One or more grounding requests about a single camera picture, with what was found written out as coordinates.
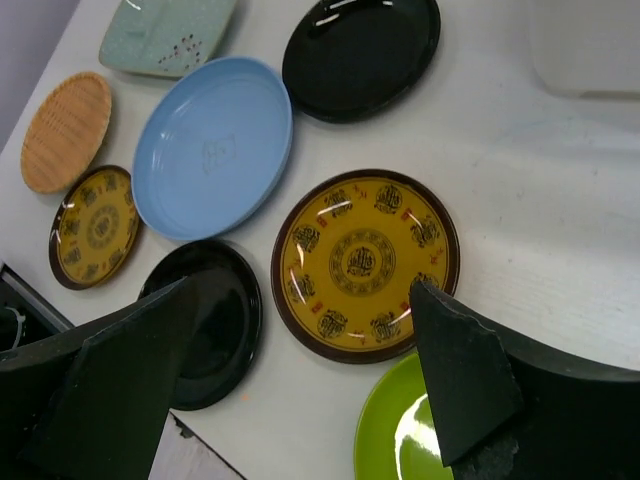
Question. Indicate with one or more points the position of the white plastic bin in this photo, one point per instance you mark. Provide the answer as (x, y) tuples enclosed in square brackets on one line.
[(586, 48)]

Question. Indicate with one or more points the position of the blue plastic plate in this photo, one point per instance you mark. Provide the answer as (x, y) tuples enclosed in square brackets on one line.
[(213, 149)]

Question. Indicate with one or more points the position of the small yellow patterned plate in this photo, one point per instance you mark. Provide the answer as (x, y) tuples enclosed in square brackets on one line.
[(94, 230)]

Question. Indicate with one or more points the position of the black plate near bin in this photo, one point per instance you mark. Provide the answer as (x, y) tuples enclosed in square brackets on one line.
[(346, 60)]

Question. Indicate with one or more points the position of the lime green plate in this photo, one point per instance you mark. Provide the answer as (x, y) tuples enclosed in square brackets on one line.
[(395, 436)]

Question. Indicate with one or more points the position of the woven wicker plate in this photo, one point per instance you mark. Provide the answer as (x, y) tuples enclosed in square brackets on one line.
[(66, 132)]

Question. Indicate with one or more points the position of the large yellow patterned plate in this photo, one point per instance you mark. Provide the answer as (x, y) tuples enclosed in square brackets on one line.
[(346, 257)]

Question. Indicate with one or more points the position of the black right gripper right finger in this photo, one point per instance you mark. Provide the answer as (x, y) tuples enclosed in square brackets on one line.
[(469, 380)]

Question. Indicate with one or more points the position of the black glossy plate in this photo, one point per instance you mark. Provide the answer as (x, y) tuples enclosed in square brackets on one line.
[(228, 324)]

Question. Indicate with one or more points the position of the light green ceramic plate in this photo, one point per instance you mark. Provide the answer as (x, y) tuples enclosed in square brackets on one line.
[(164, 38)]

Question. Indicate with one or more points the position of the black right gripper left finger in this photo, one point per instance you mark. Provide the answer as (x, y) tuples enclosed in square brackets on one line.
[(107, 418)]

